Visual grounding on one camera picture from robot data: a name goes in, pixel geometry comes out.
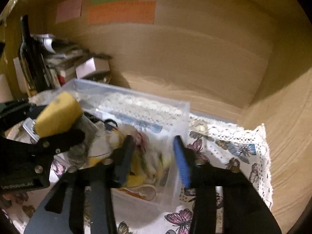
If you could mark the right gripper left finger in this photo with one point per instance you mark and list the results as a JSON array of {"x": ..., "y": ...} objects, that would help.
[{"x": 122, "y": 161}]

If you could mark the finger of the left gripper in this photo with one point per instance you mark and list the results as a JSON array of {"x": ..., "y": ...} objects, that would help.
[
  {"x": 34, "y": 111},
  {"x": 60, "y": 143}
]

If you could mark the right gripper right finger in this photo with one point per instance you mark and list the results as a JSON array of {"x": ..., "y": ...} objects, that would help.
[{"x": 185, "y": 160}]

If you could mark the white drawstring cloth bag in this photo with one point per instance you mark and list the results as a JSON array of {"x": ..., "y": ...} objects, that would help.
[{"x": 148, "y": 164}]

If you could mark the yellow sponge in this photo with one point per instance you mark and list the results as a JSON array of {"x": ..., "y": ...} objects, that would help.
[{"x": 58, "y": 117}]

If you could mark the clear plastic storage box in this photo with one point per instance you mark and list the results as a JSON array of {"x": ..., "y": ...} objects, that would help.
[{"x": 160, "y": 119}]

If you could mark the dark wine bottle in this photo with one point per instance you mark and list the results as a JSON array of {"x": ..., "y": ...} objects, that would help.
[{"x": 31, "y": 60}]

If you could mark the butterfly print lace tablecloth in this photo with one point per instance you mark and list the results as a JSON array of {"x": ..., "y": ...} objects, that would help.
[{"x": 224, "y": 145}]

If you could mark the stack of papers and magazines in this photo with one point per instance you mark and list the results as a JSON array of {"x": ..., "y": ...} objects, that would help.
[{"x": 61, "y": 57}]

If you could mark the small white cardboard box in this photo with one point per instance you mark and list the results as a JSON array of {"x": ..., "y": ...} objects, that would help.
[{"x": 91, "y": 66}]

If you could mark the pink paper note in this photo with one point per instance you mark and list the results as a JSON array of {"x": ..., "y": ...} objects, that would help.
[{"x": 67, "y": 10}]

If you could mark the orange paper note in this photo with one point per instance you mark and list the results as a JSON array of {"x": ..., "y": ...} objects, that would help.
[{"x": 135, "y": 11}]

